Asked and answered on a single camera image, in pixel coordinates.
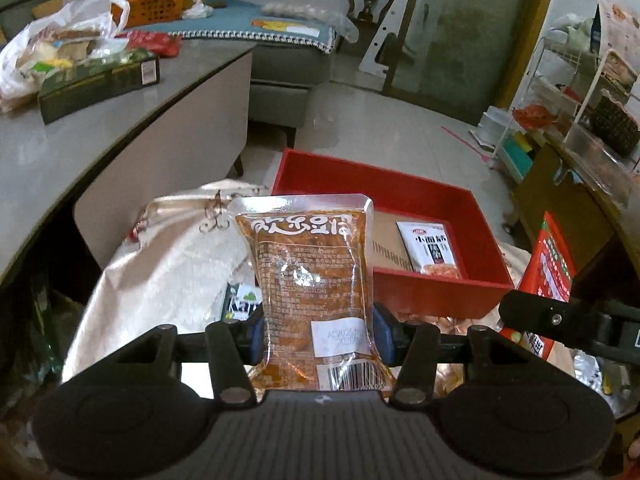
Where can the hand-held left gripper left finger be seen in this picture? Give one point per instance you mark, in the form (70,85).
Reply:
(256,335)

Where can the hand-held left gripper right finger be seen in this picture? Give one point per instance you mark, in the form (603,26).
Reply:
(382,332)

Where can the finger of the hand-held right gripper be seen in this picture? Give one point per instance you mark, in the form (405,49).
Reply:
(545,317)

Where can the green and white wafer packet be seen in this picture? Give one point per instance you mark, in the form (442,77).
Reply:
(240,302)

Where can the red snack packet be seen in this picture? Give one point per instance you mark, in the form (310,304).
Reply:
(550,265)

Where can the red box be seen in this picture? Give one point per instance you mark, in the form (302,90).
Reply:
(425,295)

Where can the orange-brown clear snack packet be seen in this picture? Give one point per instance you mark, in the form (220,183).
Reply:
(300,270)

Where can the silver foil packet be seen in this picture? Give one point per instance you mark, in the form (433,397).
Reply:
(595,372)

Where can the brown cardboard sheet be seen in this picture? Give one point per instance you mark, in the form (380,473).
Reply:
(387,245)

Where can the white and black snack packet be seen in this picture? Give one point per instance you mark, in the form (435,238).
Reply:
(430,247)

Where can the cream satin cloth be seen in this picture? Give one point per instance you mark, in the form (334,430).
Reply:
(175,260)

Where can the brown cardboard box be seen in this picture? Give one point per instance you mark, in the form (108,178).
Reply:
(550,195)

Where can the teal storage box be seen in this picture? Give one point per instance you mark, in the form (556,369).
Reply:
(520,155)

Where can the pink stick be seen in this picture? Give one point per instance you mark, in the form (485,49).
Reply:
(467,139)

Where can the white plastic container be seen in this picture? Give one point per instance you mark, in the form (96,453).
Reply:
(495,122)

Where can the orange plastic bag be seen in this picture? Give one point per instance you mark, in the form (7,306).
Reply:
(535,116)

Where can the dark woven basket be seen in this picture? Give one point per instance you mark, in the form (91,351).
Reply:
(617,125)

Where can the grey coffee table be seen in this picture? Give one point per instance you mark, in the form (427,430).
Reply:
(200,110)

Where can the grey sofa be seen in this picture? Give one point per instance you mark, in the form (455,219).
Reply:
(280,67)

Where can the white perforated board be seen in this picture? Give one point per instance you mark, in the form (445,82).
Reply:
(380,35)

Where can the dark green box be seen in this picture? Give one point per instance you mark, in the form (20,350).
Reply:
(90,87)

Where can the printed paper sheet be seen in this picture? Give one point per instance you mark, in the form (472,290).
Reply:
(620,25)

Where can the blue sofa cover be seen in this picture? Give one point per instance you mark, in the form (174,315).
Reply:
(235,30)

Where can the red crinkled packet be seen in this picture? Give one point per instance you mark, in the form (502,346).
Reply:
(155,42)

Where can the clear plastic bag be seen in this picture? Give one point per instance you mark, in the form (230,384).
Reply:
(300,10)

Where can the orange plastic basket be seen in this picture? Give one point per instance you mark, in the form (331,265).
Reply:
(155,7)

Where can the white plastic bag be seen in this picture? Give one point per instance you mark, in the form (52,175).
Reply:
(75,15)

